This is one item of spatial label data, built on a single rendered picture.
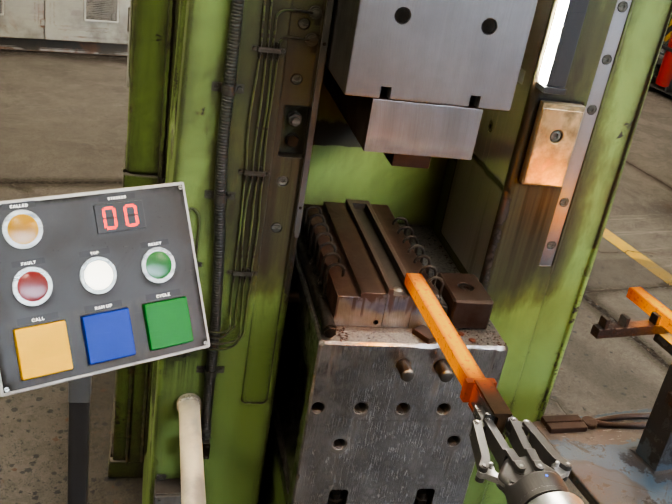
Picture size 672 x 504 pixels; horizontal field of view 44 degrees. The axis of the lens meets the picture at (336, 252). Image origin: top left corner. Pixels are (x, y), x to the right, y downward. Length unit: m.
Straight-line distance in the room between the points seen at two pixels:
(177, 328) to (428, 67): 0.60
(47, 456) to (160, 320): 1.35
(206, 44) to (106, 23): 5.20
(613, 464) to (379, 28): 0.93
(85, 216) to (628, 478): 1.09
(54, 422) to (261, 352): 1.14
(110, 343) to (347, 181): 0.86
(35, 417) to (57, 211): 1.55
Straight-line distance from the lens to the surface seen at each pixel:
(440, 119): 1.47
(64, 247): 1.32
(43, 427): 2.77
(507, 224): 1.76
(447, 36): 1.43
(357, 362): 1.59
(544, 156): 1.71
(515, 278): 1.84
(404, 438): 1.73
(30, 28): 6.66
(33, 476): 2.61
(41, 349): 1.30
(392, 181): 2.03
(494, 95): 1.49
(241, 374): 1.81
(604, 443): 1.77
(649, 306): 1.73
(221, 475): 1.98
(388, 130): 1.45
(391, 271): 1.68
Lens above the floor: 1.74
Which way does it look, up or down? 26 degrees down
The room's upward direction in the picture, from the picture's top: 10 degrees clockwise
